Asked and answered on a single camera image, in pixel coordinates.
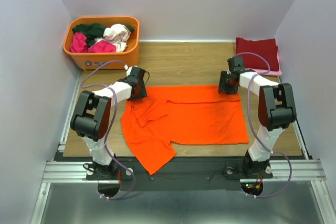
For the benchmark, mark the orange plastic laundry basket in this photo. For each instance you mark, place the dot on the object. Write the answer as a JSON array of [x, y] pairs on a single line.
[[91, 61]]

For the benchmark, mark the dark green garment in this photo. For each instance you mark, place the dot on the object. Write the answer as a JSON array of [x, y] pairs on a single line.
[[91, 31]]

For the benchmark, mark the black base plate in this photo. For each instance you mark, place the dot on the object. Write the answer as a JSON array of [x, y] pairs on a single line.
[[191, 173]]

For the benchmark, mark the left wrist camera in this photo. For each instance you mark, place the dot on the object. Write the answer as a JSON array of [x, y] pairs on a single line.
[[127, 69]]

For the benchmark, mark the pale pink garment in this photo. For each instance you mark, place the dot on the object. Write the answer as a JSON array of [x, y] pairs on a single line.
[[114, 39]]

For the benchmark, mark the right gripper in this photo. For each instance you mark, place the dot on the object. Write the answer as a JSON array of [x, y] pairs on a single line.
[[223, 85]]

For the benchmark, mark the orange t-shirt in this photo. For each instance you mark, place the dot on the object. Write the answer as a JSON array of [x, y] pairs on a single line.
[[186, 115]]

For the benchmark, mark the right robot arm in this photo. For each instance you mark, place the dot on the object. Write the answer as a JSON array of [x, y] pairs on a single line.
[[276, 111]]

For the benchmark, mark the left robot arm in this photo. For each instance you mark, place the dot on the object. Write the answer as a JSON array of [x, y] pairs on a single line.
[[95, 113]]

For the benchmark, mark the magenta garment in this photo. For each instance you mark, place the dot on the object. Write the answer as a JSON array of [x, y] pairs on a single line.
[[79, 45]]

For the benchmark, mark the folded pink t-shirt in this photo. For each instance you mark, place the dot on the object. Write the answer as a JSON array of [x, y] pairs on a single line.
[[277, 73]]

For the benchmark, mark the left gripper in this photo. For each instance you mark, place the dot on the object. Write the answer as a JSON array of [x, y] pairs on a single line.
[[142, 93]]

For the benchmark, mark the folded dark red t-shirt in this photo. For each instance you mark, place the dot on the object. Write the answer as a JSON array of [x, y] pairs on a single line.
[[267, 49]]

